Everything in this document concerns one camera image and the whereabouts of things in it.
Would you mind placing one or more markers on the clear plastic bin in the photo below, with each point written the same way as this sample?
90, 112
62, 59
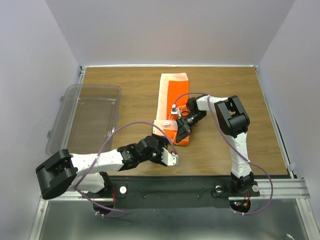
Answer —
88, 114

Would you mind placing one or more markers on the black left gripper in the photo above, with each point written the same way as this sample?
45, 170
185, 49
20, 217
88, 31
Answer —
162, 141

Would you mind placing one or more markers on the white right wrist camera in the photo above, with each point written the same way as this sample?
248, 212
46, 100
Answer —
175, 110

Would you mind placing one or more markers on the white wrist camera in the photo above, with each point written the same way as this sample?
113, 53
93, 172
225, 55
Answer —
169, 159
175, 110

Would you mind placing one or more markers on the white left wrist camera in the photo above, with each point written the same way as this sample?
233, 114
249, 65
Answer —
169, 159

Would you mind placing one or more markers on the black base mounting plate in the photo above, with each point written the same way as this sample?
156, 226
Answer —
165, 192

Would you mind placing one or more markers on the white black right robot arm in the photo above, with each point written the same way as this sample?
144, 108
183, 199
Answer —
233, 122

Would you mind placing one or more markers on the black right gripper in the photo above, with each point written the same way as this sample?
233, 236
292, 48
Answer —
183, 129

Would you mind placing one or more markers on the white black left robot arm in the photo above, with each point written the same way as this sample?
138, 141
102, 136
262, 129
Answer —
67, 172

